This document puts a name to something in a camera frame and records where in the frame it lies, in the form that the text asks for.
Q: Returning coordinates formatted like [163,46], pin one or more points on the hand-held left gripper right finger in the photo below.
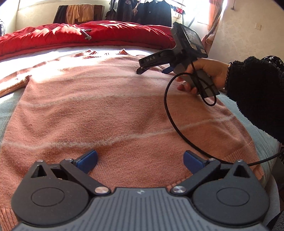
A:
[193,161]

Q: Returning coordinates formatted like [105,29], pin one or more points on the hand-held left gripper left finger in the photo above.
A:
[88,158]

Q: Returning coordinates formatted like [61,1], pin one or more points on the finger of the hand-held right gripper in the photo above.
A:
[168,70]
[141,70]

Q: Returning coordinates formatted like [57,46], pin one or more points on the pink knit sweater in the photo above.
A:
[99,115]

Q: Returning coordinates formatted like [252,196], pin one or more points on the orange hanging clothes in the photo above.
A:
[79,13]

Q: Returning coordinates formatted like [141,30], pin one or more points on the person's right hand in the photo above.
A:
[215,71]

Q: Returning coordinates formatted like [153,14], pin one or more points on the orange curtain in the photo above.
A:
[215,20]

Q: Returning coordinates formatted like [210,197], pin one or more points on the dark hanging jackets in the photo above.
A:
[142,11]

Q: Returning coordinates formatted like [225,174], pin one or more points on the grey metal clip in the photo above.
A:
[86,34]

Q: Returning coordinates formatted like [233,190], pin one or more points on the red quilt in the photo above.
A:
[66,37]

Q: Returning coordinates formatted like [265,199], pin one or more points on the star printed dark cloth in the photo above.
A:
[275,60]

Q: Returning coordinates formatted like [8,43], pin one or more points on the dark hanging cloth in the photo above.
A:
[60,14]

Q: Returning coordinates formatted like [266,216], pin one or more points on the black backpack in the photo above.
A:
[1,27]

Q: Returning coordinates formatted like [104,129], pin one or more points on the wall socket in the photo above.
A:
[258,26]

